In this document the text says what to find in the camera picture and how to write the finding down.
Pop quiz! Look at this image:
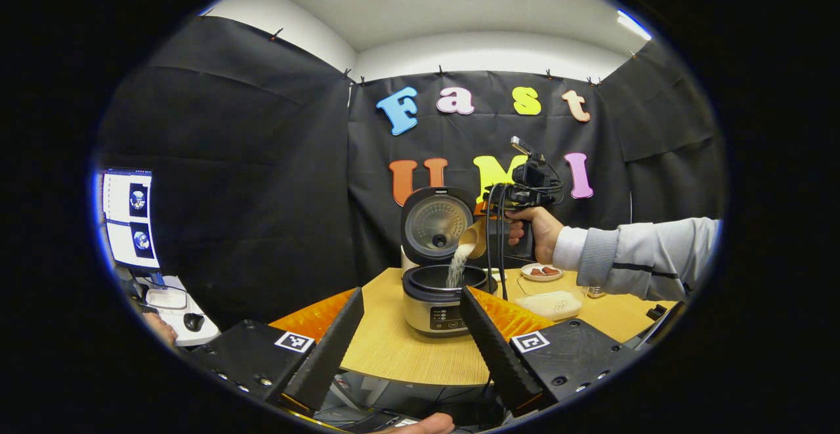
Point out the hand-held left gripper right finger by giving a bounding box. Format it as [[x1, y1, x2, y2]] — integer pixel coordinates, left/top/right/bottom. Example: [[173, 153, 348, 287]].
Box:
[[459, 285, 641, 416]]

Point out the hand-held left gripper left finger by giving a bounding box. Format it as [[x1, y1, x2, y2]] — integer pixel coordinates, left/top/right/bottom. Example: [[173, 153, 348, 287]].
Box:
[[187, 287, 365, 416]]

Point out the wooden spoon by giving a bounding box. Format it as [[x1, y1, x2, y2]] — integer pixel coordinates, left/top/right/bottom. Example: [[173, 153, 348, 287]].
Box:
[[458, 219, 490, 261]]

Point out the spoonful of white rice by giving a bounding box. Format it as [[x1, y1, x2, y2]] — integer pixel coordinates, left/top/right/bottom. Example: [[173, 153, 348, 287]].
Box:
[[446, 244, 474, 289]]

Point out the black rice cooker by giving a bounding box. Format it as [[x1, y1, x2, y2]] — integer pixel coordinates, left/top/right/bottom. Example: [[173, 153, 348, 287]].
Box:
[[400, 186, 498, 338]]

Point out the white round plate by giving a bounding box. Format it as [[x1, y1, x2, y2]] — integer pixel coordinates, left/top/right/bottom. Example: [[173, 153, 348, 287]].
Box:
[[520, 262, 564, 282]]

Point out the white side desk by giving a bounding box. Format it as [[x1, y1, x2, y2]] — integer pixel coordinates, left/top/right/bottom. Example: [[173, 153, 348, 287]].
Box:
[[131, 275, 221, 347]]

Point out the white flat box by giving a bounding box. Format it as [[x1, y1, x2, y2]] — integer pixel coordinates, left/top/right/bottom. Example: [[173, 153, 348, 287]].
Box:
[[146, 288, 189, 311]]

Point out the black backdrop cloth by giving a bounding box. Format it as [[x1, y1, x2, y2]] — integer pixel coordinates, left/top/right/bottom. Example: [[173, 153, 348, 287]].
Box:
[[95, 15, 726, 333]]

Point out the small ceiling light strip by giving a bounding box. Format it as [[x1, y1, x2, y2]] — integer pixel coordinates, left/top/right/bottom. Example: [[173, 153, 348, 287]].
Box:
[[616, 11, 654, 42]]

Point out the computer monitor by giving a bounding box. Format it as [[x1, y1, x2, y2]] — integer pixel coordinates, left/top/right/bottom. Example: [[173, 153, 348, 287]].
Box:
[[102, 168, 161, 272]]

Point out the black cable bundle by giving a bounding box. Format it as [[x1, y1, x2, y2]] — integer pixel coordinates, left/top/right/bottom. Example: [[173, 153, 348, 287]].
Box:
[[484, 183, 509, 301]]

